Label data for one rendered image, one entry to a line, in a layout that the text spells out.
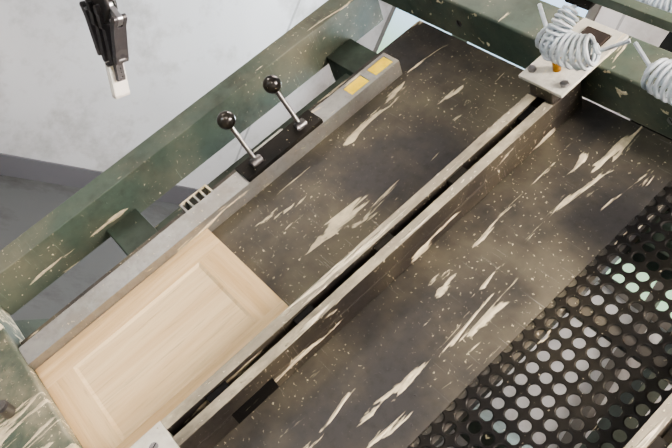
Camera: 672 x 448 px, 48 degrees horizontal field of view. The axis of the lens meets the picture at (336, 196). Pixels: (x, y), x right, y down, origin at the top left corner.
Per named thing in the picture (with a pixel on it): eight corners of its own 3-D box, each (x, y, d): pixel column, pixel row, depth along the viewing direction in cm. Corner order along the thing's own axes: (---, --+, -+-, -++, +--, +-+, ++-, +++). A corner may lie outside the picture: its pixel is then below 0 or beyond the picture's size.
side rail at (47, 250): (1, 300, 163) (-31, 272, 155) (368, 12, 192) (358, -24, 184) (11, 316, 160) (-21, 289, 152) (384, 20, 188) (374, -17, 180)
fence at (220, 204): (29, 358, 144) (17, 348, 141) (387, 65, 168) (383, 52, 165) (40, 374, 140) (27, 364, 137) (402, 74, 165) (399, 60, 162)
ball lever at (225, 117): (249, 170, 155) (210, 118, 150) (263, 159, 156) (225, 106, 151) (255, 172, 151) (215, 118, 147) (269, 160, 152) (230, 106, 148)
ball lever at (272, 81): (293, 135, 158) (256, 82, 153) (306, 124, 159) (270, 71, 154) (300, 135, 154) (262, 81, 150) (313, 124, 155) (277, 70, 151)
